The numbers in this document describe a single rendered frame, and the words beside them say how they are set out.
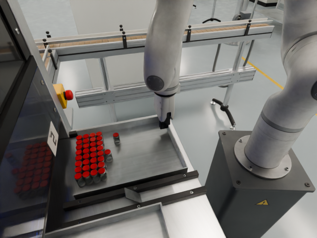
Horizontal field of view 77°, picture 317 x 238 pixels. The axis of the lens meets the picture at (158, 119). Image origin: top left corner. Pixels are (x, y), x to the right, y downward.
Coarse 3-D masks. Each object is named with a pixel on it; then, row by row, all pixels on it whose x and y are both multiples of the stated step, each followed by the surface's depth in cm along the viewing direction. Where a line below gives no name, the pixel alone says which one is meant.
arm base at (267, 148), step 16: (256, 128) 63; (272, 128) 56; (240, 144) 74; (256, 144) 64; (272, 144) 59; (288, 144) 58; (240, 160) 69; (256, 160) 66; (272, 160) 63; (288, 160) 69; (272, 176) 64
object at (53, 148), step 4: (52, 124) 58; (52, 128) 57; (52, 132) 56; (56, 132) 60; (48, 136) 53; (52, 136) 56; (56, 136) 59; (48, 140) 52; (52, 140) 55; (48, 144) 52; (52, 144) 55; (56, 144) 58; (52, 148) 54; (56, 148) 57; (52, 152) 54
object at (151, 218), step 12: (156, 204) 53; (108, 216) 51; (120, 216) 52; (132, 216) 54; (144, 216) 54; (156, 216) 54; (72, 228) 49; (84, 228) 51; (96, 228) 52; (108, 228) 52; (120, 228) 52; (132, 228) 52; (144, 228) 52; (156, 228) 52; (168, 228) 49
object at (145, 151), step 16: (96, 128) 75; (112, 128) 77; (128, 128) 79; (144, 128) 79; (112, 144) 72; (128, 144) 72; (144, 144) 72; (160, 144) 72; (176, 144) 68; (128, 160) 67; (144, 160) 67; (160, 160) 67; (176, 160) 67; (112, 176) 63; (128, 176) 63; (144, 176) 63; (160, 176) 60; (80, 192) 55; (96, 192) 57
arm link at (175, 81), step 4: (180, 48) 53; (180, 52) 54; (180, 56) 55; (176, 60) 54; (180, 60) 56; (176, 64) 54; (180, 64) 57; (176, 68) 55; (176, 72) 56; (176, 76) 58; (176, 80) 59; (172, 84) 59; (176, 84) 60
